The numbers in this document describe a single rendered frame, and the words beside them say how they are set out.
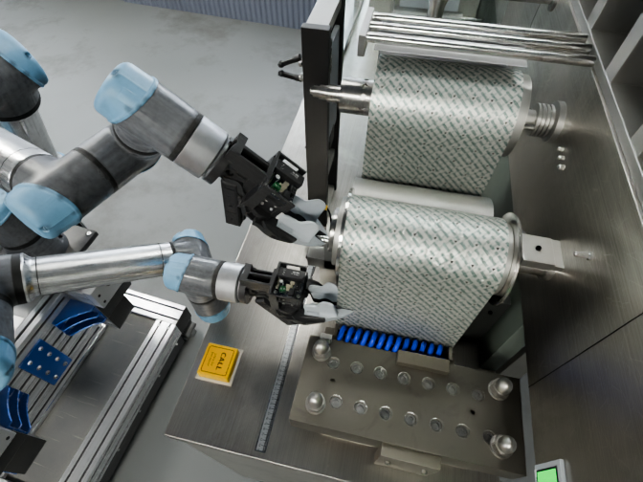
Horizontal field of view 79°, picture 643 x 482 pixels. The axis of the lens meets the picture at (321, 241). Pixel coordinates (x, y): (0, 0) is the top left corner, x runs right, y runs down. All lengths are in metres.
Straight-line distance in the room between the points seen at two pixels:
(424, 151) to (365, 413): 0.48
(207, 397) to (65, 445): 0.96
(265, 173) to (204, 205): 1.92
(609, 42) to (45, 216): 0.84
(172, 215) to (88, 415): 1.15
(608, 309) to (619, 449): 0.15
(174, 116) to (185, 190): 2.04
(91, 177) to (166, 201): 1.96
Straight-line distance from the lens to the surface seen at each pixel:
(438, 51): 0.72
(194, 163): 0.54
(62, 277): 0.89
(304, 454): 0.87
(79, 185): 0.59
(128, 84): 0.54
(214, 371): 0.91
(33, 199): 0.59
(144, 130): 0.54
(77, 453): 1.77
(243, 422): 0.90
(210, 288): 0.75
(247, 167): 0.54
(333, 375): 0.77
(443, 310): 0.70
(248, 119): 2.99
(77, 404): 1.85
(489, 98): 0.71
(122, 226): 2.51
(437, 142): 0.73
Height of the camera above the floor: 1.77
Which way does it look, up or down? 54 degrees down
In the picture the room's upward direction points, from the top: straight up
